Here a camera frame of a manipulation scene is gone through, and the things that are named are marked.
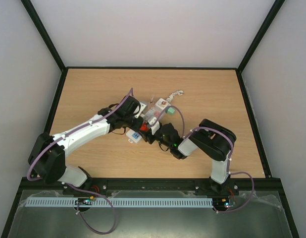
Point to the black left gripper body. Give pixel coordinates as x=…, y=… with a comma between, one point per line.
x=136, y=126

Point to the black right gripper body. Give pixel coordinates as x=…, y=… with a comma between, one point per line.
x=151, y=137

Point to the red cube socket adapter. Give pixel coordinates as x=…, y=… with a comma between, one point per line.
x=144, y=128

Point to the white multicolour power strip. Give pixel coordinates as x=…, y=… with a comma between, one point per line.
x=154, y=110

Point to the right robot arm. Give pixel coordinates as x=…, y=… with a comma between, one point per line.
x=215, y=141

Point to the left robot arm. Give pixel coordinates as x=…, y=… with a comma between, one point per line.
x=48, y=157

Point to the green plug adapter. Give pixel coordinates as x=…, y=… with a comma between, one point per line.
x=170, y=111

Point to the white tiger cube adapter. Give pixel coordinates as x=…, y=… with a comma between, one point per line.
x=161, y=104

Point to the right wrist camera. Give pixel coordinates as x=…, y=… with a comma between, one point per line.
x=153, y=124

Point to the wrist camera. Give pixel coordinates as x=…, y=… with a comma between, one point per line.
x=139, y=109
x=153, y=124

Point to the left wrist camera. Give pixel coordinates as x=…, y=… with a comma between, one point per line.
x=139, y=109

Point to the light blue slotted cable duct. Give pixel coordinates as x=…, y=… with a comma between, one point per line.
x=121, y=202

